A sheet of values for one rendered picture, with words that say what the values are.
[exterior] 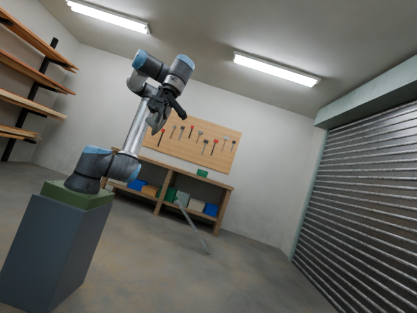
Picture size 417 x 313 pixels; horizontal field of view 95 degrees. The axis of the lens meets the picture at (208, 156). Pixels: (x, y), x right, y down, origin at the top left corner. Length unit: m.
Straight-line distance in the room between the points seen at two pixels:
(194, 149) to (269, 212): 1.94
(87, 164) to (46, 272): 0.58
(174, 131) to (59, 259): 3.10
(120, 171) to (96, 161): 0.14
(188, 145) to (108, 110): 1.83
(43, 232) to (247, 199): 3.30
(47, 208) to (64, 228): 0.14
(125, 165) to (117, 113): 3.22
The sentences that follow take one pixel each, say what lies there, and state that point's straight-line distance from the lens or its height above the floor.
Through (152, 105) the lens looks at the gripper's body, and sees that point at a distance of 0.83.
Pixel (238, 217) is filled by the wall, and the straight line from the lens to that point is 4.02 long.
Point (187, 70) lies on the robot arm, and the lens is 0.90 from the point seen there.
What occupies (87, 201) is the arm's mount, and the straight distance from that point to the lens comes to 1.25.
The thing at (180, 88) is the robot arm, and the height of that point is 1.25.
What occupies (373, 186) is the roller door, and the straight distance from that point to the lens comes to 2.78.
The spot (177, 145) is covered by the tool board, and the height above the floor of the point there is 1.28.
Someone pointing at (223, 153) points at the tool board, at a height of 1.41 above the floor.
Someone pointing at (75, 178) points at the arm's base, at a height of 0.68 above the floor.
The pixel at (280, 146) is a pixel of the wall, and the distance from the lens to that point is 4.18.
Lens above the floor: 0.95
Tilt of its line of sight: 5 degrees up
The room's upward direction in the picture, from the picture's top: 19 degrees clockwise
